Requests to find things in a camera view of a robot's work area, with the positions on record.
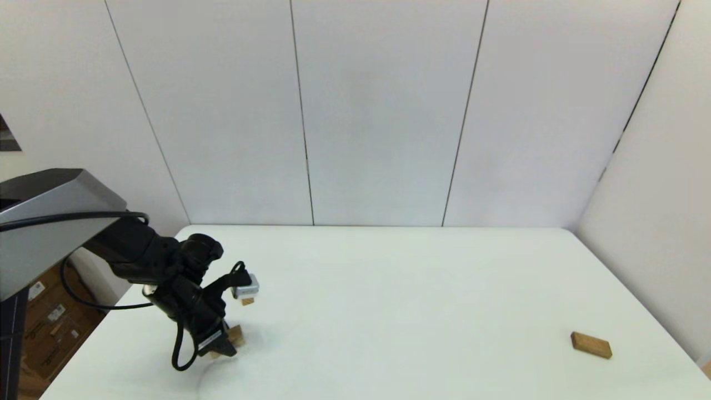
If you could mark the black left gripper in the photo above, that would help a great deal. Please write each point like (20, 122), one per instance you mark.
(191, 308)

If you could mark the arched light wooden block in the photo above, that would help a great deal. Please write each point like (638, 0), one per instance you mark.
(236, 335)

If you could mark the rectangular brown wooden block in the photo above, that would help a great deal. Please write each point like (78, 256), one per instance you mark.
(591, 345)

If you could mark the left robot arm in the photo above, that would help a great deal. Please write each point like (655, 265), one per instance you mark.
(50, 239)

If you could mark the brown cardboard box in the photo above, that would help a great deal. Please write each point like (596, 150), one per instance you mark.
(55, 314)
(38, 290)
(66, 347)

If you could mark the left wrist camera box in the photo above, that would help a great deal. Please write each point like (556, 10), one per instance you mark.
(247, 289)

